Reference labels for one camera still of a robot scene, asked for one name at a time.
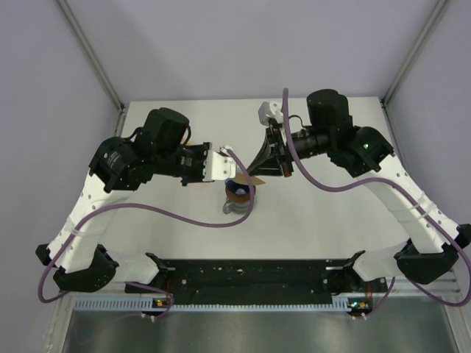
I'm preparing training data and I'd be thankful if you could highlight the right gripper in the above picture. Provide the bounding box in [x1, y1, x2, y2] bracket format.
[245, 128, 332, 179]

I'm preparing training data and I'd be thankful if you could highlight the brown paper coffee filter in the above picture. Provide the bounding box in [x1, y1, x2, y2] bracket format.
[233, 173, 266, 186]

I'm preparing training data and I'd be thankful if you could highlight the blue glass dripper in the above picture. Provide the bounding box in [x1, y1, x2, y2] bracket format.
[224, 179, 250, 196]

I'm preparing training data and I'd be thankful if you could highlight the brown wooden dripper base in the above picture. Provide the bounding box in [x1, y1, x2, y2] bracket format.
[225, 191, 252, 203]

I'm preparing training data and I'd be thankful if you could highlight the glass coffee carafe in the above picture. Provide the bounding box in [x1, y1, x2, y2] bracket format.
[222, 199, 250, 215]

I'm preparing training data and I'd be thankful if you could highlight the orange coffee filter box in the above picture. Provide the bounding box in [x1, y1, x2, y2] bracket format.
[180, 139, 205, 148]

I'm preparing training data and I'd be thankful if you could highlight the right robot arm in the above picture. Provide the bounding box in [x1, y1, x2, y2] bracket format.
[247, 89, 470, 291]

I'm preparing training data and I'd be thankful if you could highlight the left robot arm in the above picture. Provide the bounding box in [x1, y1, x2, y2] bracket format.
[36, 107, 212, 293]

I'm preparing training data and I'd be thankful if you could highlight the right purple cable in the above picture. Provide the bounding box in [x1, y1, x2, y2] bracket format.
[281, 88, 471, 318]

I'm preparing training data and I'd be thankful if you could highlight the purple cable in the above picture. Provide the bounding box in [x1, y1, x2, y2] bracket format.
[281, 88, 471, 318]
[38, 149, 255, 313]

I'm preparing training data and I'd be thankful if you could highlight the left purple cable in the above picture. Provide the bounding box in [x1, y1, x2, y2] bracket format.
[38, 149, 255, 313]

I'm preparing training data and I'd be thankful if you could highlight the black mounting base plate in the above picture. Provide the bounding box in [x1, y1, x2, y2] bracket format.
[124, 258, 389, 305]

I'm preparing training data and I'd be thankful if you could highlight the grey slotted cable duct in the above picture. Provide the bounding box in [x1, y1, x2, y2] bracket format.
[74, 293, 373, 313]

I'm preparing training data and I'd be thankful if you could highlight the left aluminium corner post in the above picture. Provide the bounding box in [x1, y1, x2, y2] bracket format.
[54, 0, 124, 112]

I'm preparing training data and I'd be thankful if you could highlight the aluminium corner post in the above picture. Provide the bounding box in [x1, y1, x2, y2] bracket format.
[54, 0, 124, 112]
[380, 0, 451, 108]

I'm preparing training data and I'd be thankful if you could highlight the aluminium frame rail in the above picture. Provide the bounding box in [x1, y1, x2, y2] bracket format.
[58, 266, 461, 295]

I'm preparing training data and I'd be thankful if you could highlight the right aluminium corner post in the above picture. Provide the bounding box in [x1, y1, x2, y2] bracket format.
[380, 0, 451, 108]

